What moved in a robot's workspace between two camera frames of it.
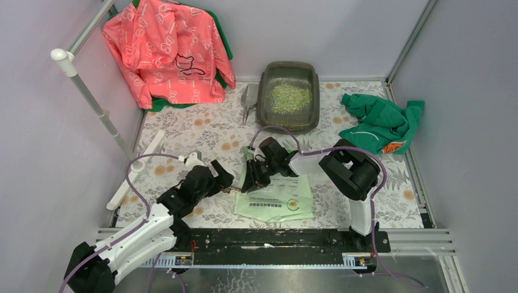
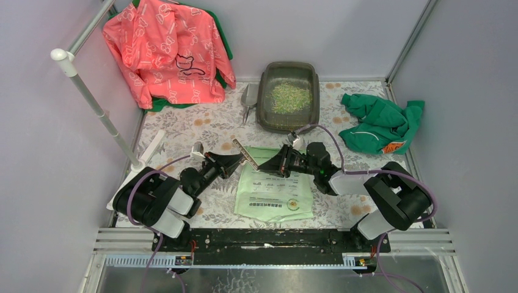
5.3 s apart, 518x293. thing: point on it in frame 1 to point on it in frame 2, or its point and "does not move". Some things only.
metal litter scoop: x=249 y=97 does not move
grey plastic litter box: x=288 y=96 does not move
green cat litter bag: x=284 y=197 does not move
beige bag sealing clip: x=228 y=189 to x=246 y=155
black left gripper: x=216 y=180 to x=218 y=165
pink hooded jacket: x=171 y=54 does not move
